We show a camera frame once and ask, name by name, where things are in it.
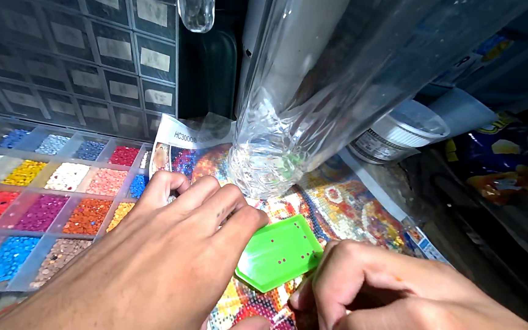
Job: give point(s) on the person's right hand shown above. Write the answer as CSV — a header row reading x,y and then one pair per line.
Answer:
x,y
392,284

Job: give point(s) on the person's right index finger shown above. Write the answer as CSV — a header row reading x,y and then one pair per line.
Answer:
x,y
346,263

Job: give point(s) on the pile of sky blue beads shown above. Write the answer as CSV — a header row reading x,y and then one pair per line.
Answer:
x,y
13,258

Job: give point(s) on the dark blue yellow snack packet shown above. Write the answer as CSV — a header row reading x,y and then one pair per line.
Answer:
x,y
502,146

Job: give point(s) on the person's left ring finger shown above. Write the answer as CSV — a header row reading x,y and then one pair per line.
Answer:
x,y
202,189

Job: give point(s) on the colourful diamond painting canvas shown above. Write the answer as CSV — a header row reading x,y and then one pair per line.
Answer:
x,y
355,197

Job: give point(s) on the green plastic bead tray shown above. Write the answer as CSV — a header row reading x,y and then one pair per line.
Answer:
x,y
277,256

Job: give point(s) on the person's left forearm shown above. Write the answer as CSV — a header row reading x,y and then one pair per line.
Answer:
x,y
62,302

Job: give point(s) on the pile of light blue beads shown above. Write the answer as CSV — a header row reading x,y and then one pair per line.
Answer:
x,y
52,144

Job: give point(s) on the person's left hand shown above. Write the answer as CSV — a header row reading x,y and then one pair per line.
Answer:
x,y
177,256

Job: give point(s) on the pile of salmon pink beads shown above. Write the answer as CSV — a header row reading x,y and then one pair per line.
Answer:
x,y
107,182

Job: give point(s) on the person's left middle finger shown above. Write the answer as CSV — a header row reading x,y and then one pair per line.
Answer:
x,y
222,200

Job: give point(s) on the clear compartment bead box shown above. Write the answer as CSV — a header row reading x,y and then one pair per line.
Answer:
x,y
74,192

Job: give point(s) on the pile of golden yellow beads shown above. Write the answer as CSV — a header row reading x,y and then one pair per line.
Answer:
x,y
118,216

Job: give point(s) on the pile of dark red beads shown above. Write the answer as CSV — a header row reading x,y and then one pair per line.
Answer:
x,y
281,261

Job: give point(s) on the large clear plastic bag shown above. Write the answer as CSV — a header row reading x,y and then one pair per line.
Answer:
x,y
273,151

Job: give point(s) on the pile of purple beads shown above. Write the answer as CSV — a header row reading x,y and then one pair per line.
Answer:
x,y
42,212

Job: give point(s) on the pile of orange beads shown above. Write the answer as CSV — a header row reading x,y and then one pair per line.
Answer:
x,y
87,216

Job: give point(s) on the person's left thumb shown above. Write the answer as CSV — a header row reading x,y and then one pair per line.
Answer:
x,y
252,324

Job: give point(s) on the pile of cream beads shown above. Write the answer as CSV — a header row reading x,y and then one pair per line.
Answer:
x,y
67,177

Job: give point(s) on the pile of crimson beads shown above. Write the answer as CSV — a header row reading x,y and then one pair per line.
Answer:
x,y
124,156

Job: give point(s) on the translucent bluish plastic cup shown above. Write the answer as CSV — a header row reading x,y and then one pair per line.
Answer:
x,y
463,110

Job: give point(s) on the pile of brown beads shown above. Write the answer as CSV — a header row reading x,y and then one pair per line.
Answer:
x,y
58,261

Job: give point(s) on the pile of royal blue beads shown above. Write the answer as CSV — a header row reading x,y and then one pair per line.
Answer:
x,y
138,186

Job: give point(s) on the dark green container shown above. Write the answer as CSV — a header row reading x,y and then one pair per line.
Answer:
x,y
218,64

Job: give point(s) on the person's left index finger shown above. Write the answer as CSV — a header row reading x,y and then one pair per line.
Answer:
x,y
243,222

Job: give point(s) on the person's right fingers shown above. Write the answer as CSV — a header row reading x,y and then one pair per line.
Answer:
x,y
301,297

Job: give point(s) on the clear rounded plastic piece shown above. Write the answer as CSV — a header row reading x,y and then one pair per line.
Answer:
x,y
196,16

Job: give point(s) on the pile of slate blue beads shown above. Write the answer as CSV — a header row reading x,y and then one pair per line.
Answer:
x,y
90,150

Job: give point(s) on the translucent round plastic tub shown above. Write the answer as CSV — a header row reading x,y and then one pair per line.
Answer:
x,y
399,133

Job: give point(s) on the person's right forearm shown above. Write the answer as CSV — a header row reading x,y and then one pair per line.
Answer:
x,y
514,321

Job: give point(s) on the person's left little finger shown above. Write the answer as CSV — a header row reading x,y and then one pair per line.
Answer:
x,y
161,183

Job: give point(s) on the pile of violet-blue beads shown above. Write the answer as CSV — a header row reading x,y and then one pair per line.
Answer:
x,y
15,138

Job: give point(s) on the clear drawer cabinet, white labels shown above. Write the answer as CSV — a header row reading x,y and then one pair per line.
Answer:
x,y
85,68

